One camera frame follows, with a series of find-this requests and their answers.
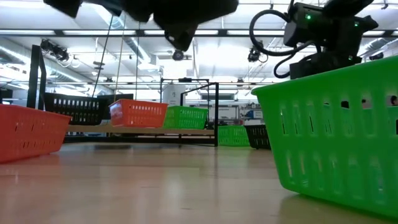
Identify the wooden shelf board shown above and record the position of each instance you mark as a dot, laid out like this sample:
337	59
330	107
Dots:
140	130

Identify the white cylindrical tank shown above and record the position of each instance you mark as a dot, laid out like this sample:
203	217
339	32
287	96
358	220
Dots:
174	93

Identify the black overhead camera cluster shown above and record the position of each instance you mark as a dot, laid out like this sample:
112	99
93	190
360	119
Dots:
57	51

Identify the black hanging ceiling device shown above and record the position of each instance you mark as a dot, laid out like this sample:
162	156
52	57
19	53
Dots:
253	55

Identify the black ceiling dome camera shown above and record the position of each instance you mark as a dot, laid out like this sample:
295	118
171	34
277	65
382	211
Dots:
178	55

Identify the black ceiling fixture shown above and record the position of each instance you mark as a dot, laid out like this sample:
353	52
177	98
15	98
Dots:
376	56

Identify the tall black metal post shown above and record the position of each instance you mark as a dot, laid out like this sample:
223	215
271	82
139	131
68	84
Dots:
32	77

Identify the black slotted plastic basket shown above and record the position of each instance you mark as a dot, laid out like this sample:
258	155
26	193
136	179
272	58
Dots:
258	127
77	109

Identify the thin black metal frame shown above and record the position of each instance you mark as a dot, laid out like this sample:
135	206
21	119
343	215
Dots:
185	79

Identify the black monitor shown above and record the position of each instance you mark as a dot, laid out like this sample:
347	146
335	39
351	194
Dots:
121	96

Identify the orange slotted plastic basket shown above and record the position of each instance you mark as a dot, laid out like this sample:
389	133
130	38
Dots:
118	113
31	133

